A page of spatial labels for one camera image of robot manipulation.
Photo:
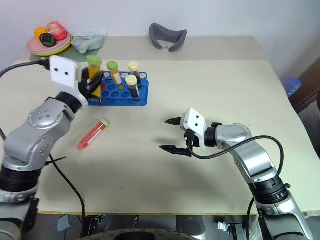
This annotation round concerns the pink and red toy food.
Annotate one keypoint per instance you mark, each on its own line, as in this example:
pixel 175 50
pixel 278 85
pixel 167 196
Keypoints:
pixel 58 30

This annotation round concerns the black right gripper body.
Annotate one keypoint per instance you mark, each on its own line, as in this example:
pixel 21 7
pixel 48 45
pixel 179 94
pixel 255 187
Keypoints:
pixel 195 143

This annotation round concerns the pink plate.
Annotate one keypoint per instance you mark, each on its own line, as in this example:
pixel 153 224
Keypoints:
pixel 33 46

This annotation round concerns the yellow tube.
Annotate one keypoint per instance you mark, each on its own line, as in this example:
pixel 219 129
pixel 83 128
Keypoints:
pixel 115 73
pixel 93 67

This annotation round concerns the red tube, green cap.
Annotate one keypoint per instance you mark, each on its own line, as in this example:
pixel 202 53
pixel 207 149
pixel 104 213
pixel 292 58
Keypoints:
pixel 92 135

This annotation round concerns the orange toy fruit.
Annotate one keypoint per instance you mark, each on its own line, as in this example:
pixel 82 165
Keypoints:
pixel 40 30

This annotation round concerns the dark tube, cream cap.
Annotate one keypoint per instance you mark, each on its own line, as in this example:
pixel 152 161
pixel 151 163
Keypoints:
pixel 135 71
pixel 133 87

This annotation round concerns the grey foam face pad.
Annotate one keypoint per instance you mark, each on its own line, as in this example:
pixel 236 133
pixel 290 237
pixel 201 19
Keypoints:
pixel 160 40

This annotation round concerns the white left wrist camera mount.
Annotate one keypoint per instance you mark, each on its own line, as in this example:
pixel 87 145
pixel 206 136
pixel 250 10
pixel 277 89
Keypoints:
pixel 63 75

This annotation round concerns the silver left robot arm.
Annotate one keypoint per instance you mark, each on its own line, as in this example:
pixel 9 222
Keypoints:
pixel 30 140

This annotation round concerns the brown wooden furniture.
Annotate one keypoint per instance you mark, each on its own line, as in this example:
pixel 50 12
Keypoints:
pixel 307 85

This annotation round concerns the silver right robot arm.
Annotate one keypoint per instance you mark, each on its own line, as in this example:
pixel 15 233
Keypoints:
pixel 255 155

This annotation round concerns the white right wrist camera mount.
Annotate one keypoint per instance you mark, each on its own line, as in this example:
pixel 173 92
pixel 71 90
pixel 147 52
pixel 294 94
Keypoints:
pixel 195 122

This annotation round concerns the black and green toy food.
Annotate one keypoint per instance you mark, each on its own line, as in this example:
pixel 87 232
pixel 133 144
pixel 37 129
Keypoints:
pixel 47 40

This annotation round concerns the blue test tube rack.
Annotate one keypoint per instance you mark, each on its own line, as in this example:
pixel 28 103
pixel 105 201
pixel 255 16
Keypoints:
pixel 120 96

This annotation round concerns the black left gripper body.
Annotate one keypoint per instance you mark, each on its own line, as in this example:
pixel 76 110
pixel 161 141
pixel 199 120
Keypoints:
pixel 85 86

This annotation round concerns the grey block under table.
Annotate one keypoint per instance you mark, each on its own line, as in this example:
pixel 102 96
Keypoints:
pixel 63 223

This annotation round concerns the black round base under table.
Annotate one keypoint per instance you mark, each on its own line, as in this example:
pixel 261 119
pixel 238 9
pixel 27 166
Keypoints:
pixel 190 225

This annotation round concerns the yellow-green plate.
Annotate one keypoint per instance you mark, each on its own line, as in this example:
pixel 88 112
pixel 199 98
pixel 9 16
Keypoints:
pixel 63 48

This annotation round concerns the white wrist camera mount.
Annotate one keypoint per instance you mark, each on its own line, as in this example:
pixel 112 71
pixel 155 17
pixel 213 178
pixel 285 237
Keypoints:
pixel 63 75
pixel 195 122

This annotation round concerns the green mat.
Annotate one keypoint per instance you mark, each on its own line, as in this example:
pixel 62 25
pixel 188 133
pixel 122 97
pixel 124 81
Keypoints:
pixel 75 55

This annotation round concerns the blue plastic stool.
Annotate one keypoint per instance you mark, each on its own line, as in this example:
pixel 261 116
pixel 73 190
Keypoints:
pixel 292 86

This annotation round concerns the metal bracket under table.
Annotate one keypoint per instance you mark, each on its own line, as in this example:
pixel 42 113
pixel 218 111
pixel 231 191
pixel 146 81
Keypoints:
pixel 228 227

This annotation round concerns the clear bag with green item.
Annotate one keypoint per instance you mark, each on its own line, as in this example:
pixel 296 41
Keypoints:
pixel 88 41

